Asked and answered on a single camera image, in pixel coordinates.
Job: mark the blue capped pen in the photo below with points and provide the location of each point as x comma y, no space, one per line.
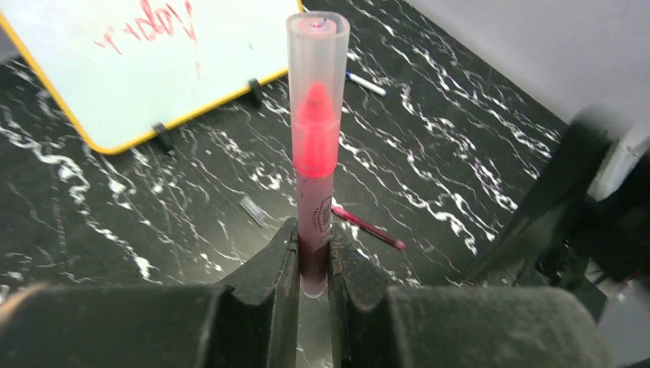
376,89

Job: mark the clear grey pen cap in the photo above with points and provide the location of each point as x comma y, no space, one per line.
254,210

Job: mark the yellow framed whiteboard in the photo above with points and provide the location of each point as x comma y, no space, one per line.
122,70

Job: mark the dark pink pen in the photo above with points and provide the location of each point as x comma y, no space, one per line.
370,228

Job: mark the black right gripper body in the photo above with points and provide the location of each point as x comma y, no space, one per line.
589,163

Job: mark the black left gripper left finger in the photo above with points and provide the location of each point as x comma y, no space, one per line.
248,319

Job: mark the light pink pen cap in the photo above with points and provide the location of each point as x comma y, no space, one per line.
317,45

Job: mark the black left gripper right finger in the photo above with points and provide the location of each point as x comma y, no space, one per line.
377,323

